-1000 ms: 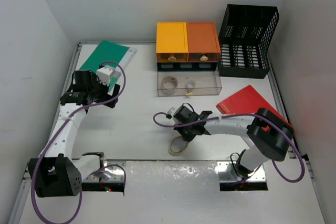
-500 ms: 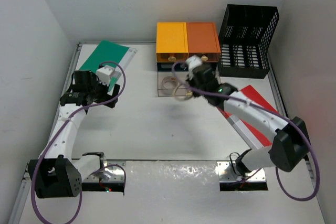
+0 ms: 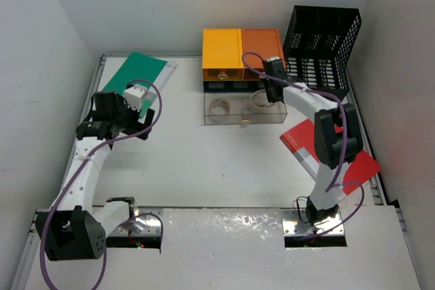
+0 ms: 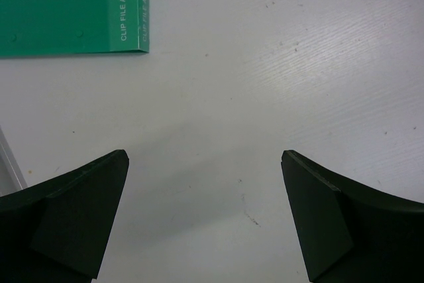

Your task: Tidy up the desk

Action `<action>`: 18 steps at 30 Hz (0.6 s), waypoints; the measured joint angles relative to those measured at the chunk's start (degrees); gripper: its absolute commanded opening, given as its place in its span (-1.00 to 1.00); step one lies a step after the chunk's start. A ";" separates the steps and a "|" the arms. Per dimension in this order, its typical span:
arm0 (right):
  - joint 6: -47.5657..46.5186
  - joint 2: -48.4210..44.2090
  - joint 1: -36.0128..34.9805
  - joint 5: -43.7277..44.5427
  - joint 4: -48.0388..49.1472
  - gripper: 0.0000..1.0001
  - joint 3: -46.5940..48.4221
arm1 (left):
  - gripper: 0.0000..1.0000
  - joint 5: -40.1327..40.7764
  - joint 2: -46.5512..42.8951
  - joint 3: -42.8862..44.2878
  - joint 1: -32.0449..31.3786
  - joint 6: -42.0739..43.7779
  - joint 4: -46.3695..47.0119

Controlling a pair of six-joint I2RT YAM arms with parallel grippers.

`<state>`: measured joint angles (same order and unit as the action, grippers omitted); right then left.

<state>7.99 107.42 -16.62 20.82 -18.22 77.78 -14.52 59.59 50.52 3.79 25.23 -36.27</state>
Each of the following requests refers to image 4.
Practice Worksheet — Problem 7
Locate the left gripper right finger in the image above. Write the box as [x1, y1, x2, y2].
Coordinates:
[281, 150, 423, 282]

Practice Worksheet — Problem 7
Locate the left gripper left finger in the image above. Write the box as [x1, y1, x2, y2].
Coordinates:
[1, 150, 129, 282]

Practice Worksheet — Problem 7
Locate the green clip file folder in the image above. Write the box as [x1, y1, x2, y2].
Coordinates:
[1, 0, 150, 58]

